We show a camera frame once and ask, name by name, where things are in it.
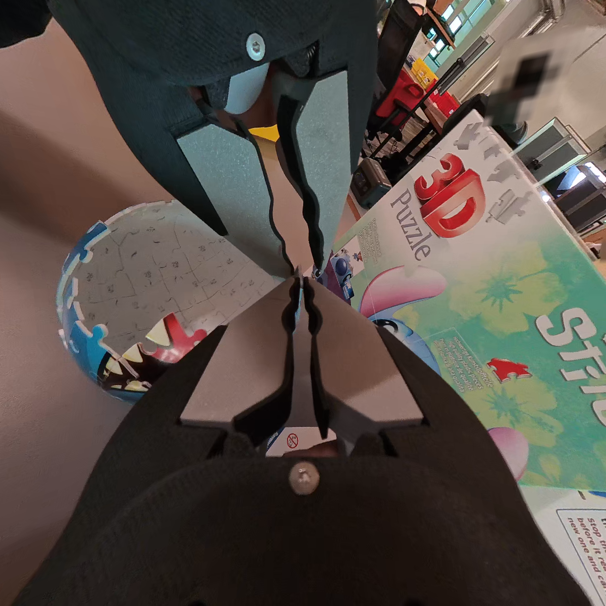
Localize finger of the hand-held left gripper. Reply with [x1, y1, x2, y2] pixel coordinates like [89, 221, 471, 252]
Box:
[277, 68, 355, 274]
[176, 120, 299, 281]

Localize yellow crates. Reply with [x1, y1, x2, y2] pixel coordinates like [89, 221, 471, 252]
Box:
[410, 56, 439, 88]

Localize blue puzzle ball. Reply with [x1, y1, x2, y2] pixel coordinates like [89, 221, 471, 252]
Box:
[56, 199, 285, 404]

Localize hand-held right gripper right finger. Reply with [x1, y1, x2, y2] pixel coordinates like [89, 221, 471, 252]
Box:
[303, 277, 425, 441]

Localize dark grey power bank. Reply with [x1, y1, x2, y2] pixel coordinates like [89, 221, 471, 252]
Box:
[350, 157, 395, 209]

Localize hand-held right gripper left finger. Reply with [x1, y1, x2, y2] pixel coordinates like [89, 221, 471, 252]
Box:
[179, 277, 302, 446]

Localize green printed puzzle box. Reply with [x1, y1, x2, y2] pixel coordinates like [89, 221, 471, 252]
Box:
[265, 109, 606, 606]

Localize grey equipment case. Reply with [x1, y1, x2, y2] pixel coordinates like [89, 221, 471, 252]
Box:
[514, 118, 590, 187]

